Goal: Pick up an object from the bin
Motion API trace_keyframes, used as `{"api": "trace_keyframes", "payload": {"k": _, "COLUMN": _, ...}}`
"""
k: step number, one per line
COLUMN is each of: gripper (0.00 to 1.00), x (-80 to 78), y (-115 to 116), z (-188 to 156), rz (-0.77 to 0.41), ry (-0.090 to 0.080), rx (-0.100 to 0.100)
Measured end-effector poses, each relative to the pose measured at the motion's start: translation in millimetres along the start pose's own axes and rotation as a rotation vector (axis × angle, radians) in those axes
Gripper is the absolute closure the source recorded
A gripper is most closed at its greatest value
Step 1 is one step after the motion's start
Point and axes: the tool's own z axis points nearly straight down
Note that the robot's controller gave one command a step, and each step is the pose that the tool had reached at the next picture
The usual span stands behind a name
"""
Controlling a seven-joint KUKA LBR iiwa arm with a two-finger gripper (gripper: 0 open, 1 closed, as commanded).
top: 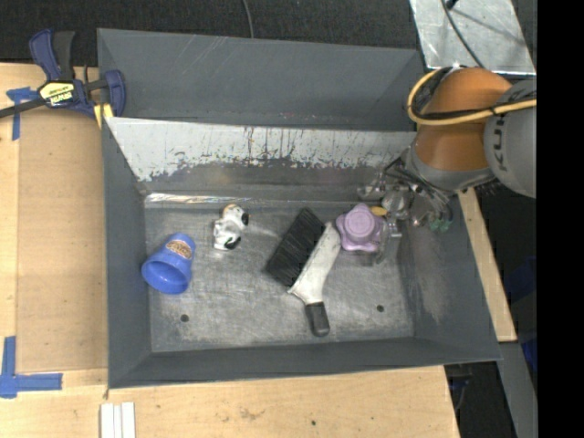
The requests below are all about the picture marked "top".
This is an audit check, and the purple flower-shaped cap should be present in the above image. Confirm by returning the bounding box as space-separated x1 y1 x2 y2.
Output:
335 203 386 254

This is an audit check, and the white brush with black bristles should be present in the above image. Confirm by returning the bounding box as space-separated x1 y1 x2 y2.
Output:
264 206 344 339

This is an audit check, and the grey metal bin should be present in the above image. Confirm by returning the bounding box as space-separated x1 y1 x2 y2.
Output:
96 27 504 390

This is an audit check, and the white and black toy dog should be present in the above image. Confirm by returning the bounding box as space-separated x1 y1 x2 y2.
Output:
212 203 251 252

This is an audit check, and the blue plastic cup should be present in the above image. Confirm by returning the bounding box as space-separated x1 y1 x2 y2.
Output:
140 232 198 297

